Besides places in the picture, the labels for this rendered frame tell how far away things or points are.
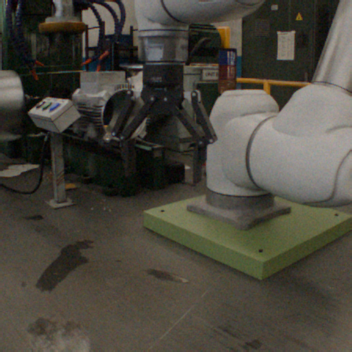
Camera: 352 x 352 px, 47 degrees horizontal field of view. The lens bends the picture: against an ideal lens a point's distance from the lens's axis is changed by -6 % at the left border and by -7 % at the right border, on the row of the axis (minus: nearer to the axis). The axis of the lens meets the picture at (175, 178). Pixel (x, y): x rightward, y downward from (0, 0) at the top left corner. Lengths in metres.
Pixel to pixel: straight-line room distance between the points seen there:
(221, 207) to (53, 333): 0.47
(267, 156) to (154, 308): 0.33
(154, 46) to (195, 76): 1.07
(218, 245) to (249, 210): 0.14
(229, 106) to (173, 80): 0.17
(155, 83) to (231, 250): 0.33
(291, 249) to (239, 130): 0.25
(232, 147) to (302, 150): 0.18
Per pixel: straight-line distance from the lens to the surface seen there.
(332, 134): 0.72
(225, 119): 0.87
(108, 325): 0.64
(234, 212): 0.90
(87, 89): 1.37
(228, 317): 0.65
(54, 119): 1.03
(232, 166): 0.86
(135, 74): 1.68
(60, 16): 1.64
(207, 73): 1.83
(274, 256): 0.77
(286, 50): 4.64
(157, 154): 1.23
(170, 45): 0.74
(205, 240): 0.83
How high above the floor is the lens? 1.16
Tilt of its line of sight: 15 degrees down
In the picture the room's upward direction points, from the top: straight up
